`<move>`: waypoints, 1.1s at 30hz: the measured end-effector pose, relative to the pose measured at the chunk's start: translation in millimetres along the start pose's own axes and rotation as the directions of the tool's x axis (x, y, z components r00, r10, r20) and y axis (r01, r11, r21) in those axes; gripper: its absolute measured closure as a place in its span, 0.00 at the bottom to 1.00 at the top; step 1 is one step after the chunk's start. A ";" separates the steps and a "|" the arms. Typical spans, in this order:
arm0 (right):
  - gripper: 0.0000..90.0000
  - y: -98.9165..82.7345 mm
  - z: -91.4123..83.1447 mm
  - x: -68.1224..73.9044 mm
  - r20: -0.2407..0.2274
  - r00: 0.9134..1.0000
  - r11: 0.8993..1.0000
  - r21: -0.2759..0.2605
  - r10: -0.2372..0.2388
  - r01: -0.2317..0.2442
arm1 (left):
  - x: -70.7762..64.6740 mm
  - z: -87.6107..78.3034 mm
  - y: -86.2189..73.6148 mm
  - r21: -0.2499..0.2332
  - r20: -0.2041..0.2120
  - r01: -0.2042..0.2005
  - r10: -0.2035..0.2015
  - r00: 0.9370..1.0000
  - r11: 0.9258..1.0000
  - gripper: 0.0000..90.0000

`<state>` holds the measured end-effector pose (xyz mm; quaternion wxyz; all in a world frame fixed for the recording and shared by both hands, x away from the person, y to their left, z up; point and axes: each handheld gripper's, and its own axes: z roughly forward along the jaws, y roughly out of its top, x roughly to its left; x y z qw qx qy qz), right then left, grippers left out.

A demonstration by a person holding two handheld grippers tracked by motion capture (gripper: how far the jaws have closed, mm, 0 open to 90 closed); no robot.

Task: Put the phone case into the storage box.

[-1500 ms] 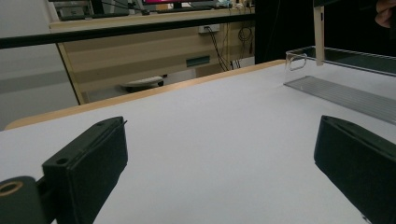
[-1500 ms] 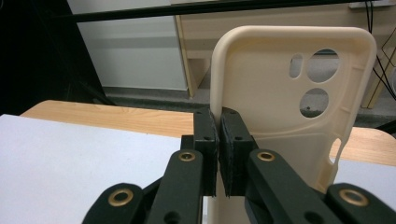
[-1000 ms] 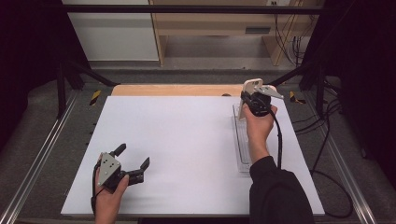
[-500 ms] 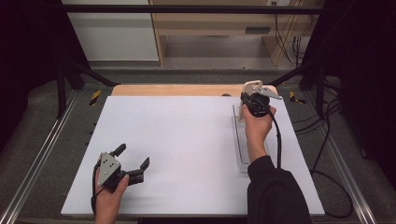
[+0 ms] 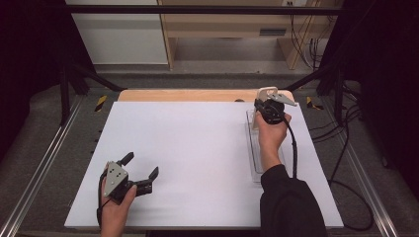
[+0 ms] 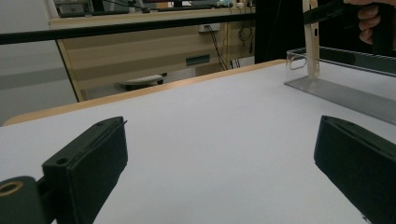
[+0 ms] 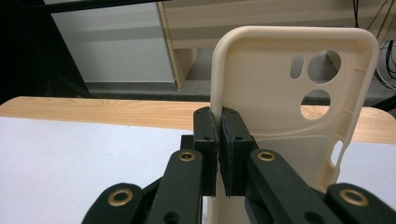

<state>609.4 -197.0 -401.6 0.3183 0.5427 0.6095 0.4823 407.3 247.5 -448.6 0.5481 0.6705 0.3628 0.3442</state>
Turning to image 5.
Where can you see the black horizontal frame bar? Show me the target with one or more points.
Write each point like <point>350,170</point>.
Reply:
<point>197,10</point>

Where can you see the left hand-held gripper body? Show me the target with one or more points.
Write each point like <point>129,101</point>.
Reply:
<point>113,179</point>

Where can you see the black frame post with brace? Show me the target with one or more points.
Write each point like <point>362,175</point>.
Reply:
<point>65,95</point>
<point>338,95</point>

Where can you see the clear plastic packaging tray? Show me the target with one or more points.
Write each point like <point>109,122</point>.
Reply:
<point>254,148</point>

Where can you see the black curtain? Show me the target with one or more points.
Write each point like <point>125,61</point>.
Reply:
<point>29,65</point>
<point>385,82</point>

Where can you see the light wooden table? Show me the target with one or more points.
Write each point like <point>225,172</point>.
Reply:
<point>184,95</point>

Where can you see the wooden desk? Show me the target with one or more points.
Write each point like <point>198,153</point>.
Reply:
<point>227,24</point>

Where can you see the white cabinet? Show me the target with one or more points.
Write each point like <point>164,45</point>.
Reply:
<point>122,36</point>

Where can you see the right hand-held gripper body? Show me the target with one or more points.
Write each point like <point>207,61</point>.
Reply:
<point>273,112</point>

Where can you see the aluminium floor rail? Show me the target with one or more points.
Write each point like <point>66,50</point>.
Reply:
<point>365,184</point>
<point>39,171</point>

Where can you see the person's right hand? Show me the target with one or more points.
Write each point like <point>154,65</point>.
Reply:
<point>271,141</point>

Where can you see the yellow black floor tape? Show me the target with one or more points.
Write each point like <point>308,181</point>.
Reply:
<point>310,102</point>
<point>100,103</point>

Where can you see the white table board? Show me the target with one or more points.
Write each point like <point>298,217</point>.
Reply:
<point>184,138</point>

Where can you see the person's left hand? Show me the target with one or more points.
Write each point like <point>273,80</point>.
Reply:
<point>115,214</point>

